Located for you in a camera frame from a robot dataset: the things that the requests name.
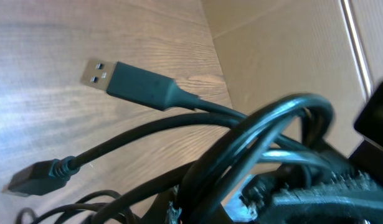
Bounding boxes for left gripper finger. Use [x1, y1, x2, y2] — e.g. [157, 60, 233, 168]
[147, 186, 235, 224]

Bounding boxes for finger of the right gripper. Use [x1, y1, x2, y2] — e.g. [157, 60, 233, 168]
[240, 151, 383, 223]

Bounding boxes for thick black USB cable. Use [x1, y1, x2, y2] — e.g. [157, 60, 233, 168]
[1, 58, 338, 224]

